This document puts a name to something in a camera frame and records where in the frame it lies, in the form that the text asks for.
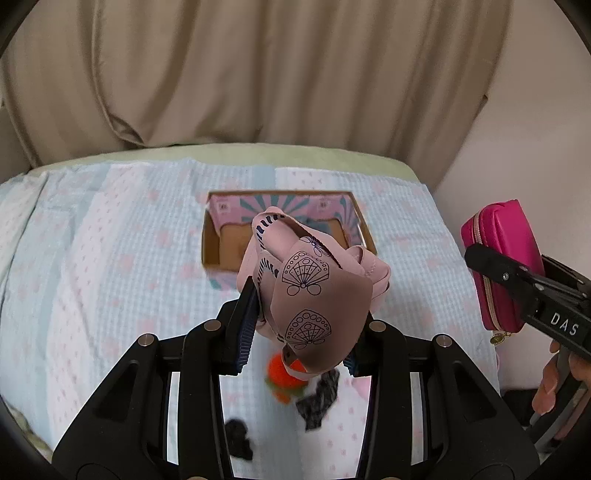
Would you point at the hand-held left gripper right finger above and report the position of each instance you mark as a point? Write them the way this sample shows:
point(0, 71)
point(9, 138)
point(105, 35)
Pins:
point(356, 357)

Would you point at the black sock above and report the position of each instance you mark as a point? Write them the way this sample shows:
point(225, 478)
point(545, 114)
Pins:
point(240, 438)

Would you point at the light blue checked blanket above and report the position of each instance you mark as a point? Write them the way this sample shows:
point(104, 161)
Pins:
point(115, 277)

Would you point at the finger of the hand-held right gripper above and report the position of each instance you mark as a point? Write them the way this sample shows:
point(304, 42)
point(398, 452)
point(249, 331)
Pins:
point(503, 272)

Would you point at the orange plush toy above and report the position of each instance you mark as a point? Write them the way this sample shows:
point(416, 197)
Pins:
point(284, 376)

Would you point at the beige curtain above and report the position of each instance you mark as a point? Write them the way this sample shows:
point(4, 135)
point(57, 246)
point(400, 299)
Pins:
point(258, 69)

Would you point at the pink patterned fabric pouch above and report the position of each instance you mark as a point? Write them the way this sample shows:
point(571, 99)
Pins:
point(318, 295)

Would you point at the magenta zip pouch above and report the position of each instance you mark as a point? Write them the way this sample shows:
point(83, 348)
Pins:
point(503, 240)

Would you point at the person's right hand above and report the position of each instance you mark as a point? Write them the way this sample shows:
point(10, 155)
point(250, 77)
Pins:
point(547, 385)

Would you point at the black lace cloth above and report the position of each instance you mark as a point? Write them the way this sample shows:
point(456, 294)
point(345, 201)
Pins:
point(321, 399)

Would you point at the cardboard box with pink print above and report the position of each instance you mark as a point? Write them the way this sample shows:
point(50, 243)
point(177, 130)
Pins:
point(221, 240)

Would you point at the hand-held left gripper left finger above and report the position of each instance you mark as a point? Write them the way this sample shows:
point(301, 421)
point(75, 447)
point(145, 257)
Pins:
point(246, 318)

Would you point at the pale green bed sheet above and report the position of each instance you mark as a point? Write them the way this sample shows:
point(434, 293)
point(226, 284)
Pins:
point(277, 154)

